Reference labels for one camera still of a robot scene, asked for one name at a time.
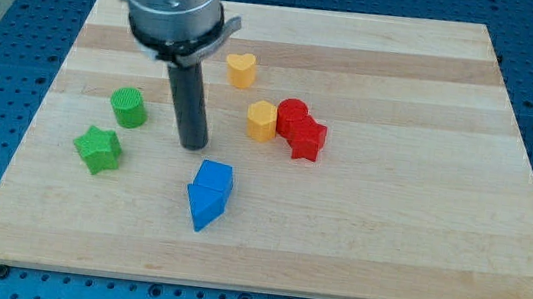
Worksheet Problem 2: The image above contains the red star block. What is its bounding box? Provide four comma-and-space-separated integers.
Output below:
288, 115, 328, 162

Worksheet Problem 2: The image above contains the yellow heart block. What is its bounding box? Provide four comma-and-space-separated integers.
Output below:
226, 53, 257, 89

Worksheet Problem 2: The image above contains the green star block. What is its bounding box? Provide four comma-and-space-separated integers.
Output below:
73, 126, 122, 175

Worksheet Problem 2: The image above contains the red cylinder block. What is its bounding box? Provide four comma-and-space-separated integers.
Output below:
276, 98, 308, 138

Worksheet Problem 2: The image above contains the blue cube block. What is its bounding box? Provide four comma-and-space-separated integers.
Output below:
193, 160, 234, 197

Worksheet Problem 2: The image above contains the blue triangle block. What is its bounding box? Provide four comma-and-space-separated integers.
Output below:
187, 183, 229, 232

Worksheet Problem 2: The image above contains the wooden board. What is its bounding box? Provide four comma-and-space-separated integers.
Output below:
0, 0, 533, 299

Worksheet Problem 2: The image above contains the yellow hexagon block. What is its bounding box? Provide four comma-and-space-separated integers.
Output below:
246, 100, 278, 142

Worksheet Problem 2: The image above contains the green cylinder block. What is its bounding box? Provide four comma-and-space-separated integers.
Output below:
110, 87, 148, 129

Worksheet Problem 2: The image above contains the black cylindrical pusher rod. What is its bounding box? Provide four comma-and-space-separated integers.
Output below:
167, 63, 209, 151

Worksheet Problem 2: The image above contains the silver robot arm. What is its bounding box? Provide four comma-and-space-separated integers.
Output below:
124, 0, 242, 151

